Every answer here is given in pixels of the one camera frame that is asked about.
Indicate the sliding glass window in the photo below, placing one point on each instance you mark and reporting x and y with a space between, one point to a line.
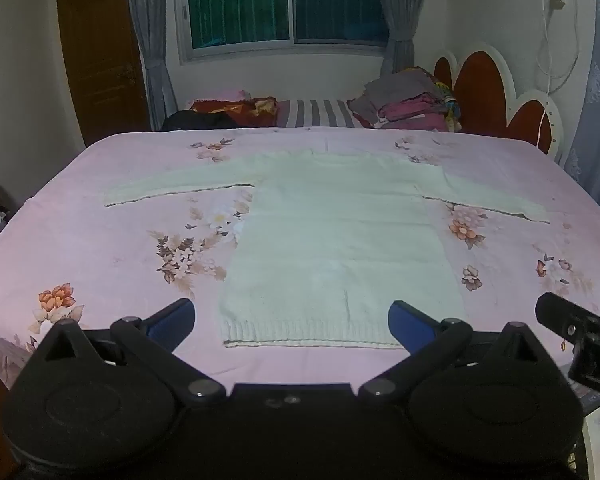
240 0

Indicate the pale blue patterned curtain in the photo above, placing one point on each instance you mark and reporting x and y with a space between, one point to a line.
597 100

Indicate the red patterned cloth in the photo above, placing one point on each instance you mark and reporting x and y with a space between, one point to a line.
235 110

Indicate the brown wooden wardrobe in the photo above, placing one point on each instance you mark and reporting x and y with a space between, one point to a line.
100 60

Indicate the red and white headboard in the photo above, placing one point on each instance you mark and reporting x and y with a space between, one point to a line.
485 90

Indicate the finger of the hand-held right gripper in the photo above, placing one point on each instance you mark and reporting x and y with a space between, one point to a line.
562 316

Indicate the grey striped cloth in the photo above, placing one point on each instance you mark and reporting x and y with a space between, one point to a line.
320 112

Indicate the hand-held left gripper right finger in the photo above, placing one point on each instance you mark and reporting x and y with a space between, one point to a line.
409 322

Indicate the grey curtain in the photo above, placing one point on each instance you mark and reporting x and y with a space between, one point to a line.
152 35
405 15

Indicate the pink floral bed sheet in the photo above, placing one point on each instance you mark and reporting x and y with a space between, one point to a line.
105 240

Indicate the pile of folded clothes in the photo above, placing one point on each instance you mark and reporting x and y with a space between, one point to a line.
405 100

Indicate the black cloth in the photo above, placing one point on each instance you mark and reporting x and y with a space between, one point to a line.
195 121

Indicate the white knitted sweater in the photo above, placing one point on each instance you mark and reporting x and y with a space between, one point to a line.
330 240

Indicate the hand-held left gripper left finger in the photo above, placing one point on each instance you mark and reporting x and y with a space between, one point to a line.
170 318

